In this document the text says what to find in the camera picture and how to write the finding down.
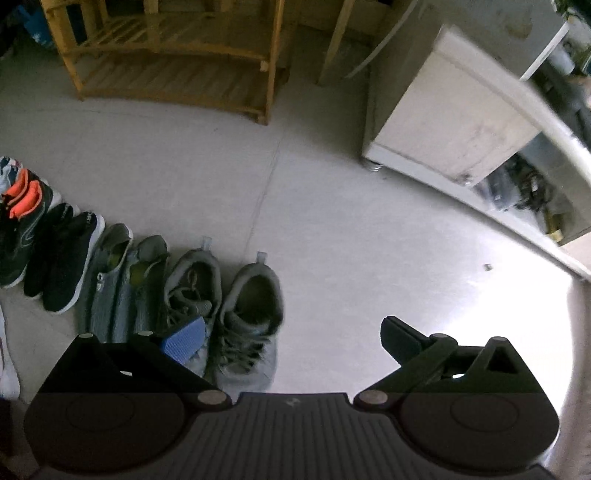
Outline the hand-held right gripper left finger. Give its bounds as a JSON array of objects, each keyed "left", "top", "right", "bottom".
[{"left": 39, "top": 316, "right": 232, "bottom": 409}]

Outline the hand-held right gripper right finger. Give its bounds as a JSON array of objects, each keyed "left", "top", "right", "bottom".
[{"left": 355, "top": 316, "right": 546, "bottom": 409}]

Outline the grey mesh sneaker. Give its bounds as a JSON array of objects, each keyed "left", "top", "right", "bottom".
[
  {"left": 159, "top": 249, "right": 223, "bottom": 377},
  {"left": 205, "top": 262, "right": 284, "bottom": 393}
]

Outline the grey slip-on shoe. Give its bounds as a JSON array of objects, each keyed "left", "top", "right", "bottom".
[
  {"left": 76, "top": 224, "right": 134, "bottom": 344},
  {"left": 113, "top": 235, "right": 169, "bottom": 342}
]

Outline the black slip-on shoe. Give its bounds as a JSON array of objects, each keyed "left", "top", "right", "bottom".
[
  {"left": 23, "top": 202, "right": 75, "bottom": 298},
  {"left": 42, "top": 211, "right": 106, "bottom": 315}
]

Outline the black and orange sneaker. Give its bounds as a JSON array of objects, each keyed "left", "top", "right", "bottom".
[
  {"left": 0, "top": 181, "right": 63, "bottom": 289},
  {"left": 0, "top": 168, "right": 44, "bottom": 217}
]

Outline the wooden shoe rack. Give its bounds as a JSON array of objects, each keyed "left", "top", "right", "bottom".
[{"left": 41, "top": 0, "right": 287, "bottom": 125}]

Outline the white cabinet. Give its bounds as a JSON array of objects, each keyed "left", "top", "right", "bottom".
[{"left": 362, "top": 0, "right": 571, "bottom": 188}]

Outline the white shelf unit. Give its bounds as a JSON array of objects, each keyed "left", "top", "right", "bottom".
[{"left": 471, "top": 28, "right": 591, "bottom": 282}]

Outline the white pipe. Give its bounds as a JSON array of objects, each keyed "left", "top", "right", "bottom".
[{"left": 346, "top": 0, "right": 426, "bottom": 79}]

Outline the blue tote bag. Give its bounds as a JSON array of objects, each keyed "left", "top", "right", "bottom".
[{"left": 18, "top": 4, "right": 61, "bottom": 49}]

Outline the green potted plant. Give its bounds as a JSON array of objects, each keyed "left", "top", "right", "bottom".
[{"left": 556, "top": 0, "right": 591, "bottom": 28}]

